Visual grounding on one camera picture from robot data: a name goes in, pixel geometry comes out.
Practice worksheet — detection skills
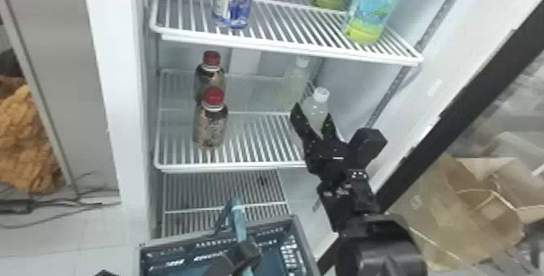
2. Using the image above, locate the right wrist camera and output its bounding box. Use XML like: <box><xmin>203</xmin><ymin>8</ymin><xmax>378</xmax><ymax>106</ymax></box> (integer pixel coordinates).
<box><xmin>346</xmin><ymin>126</ymin><xmax>389</xmax><ymax>171</ymax></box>

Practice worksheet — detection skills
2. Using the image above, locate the fridge door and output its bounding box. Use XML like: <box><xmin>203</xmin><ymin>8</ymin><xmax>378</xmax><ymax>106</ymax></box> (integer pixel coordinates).
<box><xmin>315</xmin><ymin>0</ymin><xmax>544</xmax><ymax>276</ymax></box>

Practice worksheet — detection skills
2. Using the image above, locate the white fridge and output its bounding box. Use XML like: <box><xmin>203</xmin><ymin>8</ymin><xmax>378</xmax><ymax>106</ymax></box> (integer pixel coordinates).
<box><xmin>0</xmin><ymin>0</ymin><xmax>476</xmax><ymax>250</ymax></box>

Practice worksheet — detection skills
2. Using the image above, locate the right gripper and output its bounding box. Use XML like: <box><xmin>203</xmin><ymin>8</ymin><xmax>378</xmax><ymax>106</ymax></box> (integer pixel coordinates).
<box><xmin>290</xmin><ymin>101</ymin><xmax>355</xmax><ymax>177</ymax></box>

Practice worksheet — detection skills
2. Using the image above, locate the clear bottle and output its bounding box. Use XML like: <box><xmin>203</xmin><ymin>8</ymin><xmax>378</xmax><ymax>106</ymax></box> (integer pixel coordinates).
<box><xmin>279</xmin><ymin>55</ymin><xmax>312</xmax><ymax>109</ymax></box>
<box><xmin>302</xmin><ymin>87</ymin><xmax>331</xmax><ymax>137</ymax></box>

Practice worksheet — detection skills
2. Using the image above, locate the blue basket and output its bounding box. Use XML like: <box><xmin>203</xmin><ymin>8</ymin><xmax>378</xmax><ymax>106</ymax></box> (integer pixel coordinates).
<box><xmin>138</xmin><ymin>197</ymin><xmax>321</xmax><ymax>276</ymax></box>

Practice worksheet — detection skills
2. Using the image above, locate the brown paper bag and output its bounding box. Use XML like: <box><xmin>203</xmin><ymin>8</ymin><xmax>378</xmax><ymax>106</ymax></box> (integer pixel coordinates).
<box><xmin>389</xmin><ymin>153</ymin><xmax>544</xmax><ymax>272</ymax></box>

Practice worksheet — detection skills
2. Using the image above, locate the orange cloth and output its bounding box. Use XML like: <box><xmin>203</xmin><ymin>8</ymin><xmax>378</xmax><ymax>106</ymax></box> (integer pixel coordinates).
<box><xmin>0</xmin><ymin>74</ymin><xmax>66</xmax><ymax>196</ymax></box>

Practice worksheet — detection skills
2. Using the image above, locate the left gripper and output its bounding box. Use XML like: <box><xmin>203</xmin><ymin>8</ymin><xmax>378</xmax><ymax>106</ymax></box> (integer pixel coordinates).
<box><xmin>204</xmin><ymin>240</ymin><xmax>263</xmax><ymax>276</ymax></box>

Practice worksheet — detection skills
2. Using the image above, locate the brown bottle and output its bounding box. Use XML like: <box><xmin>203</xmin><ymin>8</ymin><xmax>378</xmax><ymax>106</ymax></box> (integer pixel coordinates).
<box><xmin>192</xmin><ymin>87</ymin><xmax>230</xmax><ymax>151</ymax></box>
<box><xmin>193</xmin><ymin>49</ymin><xmax>227</xmax><ymax>104</ymax></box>

